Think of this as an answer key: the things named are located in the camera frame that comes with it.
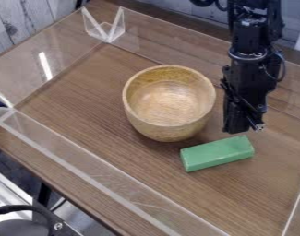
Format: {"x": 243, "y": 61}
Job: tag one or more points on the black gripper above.
{"x": 249, "y": 79}

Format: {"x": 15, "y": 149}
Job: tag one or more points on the green rectangular block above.
{"x": 216, "y": 153}

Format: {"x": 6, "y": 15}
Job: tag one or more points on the brown wooden bowl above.
{"x": 168, "y": 101}

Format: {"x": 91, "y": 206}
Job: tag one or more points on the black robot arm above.
{"x": 255, "y": 24}

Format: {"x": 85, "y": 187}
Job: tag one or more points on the black table leg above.
{"x": 45, "y": 194}

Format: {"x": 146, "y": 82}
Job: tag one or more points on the clear acrylic front wall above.
{"x": 79, "y": 130}

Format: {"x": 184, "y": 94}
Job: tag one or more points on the clear acrylic corner bracket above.
{"x": 105, "y": 31}

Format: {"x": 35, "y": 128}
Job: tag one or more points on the grey metal base plate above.
{"x": 67, "y": 229}

